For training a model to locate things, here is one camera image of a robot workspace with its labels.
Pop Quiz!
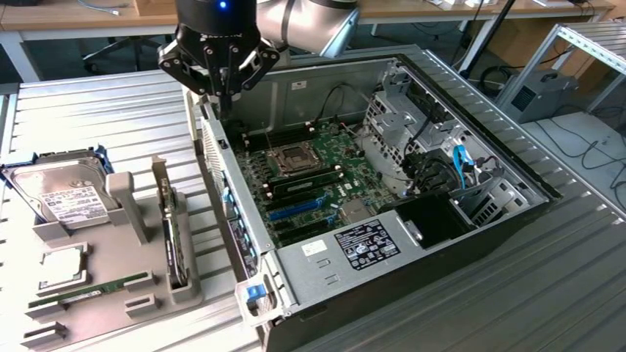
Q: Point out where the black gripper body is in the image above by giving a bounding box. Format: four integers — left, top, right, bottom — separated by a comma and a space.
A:
173, 0, 262, 70

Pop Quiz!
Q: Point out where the low-profile graphics card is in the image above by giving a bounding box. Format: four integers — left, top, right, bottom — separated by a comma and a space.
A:
149, 155, 192, 289

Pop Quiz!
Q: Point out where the black office chair base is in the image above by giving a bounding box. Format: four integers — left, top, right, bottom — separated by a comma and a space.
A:
80, 34, 192, 74

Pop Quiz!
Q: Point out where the brown wooden box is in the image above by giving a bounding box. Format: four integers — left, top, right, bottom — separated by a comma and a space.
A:
133, 0, 177, 18

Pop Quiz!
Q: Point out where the green motherboard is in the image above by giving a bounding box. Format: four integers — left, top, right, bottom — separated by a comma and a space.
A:
228, 124, 407, 250

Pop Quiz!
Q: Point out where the blue disk carrier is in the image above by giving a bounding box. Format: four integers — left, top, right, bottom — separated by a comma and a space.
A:
0, 144, 117, 225

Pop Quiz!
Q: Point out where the perforated silver drive cage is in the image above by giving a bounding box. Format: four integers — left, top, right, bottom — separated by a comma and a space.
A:
362, 89, 444, 188

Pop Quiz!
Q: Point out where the installed RAM stick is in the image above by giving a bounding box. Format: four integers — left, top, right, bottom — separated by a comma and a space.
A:
268, 171, 344, 196

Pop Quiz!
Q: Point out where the blue expansion slot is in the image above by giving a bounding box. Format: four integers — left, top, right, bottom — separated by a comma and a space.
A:
267, 200, 327, 221

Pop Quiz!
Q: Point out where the silver hard disk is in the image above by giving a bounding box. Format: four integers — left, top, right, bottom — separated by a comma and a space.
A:
1, 157, 112, 230

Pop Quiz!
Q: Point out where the silver chipset heatsink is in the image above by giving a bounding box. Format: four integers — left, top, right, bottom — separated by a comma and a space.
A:
339, 200, 378, 224

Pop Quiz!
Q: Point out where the black stand pole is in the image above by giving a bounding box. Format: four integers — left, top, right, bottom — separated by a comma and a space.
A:
467, 0, 515, 78

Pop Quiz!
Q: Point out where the grey parts rack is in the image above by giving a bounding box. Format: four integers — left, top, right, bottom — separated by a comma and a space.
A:
19, 171, 205, 350

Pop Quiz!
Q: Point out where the black fan shroud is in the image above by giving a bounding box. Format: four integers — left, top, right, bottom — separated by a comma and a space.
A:
394, 193, 478, 250

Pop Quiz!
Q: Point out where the silver power supply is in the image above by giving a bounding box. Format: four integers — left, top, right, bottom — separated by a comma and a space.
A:
271, 209, 430, 307

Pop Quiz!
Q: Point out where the silver disk bay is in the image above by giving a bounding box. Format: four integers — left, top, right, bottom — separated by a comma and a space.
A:
439, 120, 534, 230

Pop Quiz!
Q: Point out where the grey cabinet unit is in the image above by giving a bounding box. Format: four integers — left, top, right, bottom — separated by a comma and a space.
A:
506, 69, 581, 124

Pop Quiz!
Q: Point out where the silver CPU chip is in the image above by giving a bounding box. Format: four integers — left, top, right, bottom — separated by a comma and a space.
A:
39, 249, 84, 289

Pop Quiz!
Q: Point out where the green RAM stick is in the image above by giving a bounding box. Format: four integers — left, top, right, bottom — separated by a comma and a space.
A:
28, 271, 148, 309

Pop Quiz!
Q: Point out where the open black PC case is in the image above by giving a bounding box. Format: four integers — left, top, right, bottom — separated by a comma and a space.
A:
183, 53, 563, 352

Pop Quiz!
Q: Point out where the wooden desk white frame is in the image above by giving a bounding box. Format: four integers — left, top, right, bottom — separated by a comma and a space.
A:
0, 0, 617, 84

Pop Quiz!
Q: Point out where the black power wire bundle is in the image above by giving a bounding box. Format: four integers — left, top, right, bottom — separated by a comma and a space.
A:
404, 152, 454, 195

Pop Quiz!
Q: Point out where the blue data wire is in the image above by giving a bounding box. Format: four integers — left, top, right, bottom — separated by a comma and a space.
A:
452, 144, 474, 191

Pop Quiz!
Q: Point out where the aluminium frame slat table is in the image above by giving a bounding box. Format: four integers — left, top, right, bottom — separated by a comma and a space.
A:
492, 20, 626, 114

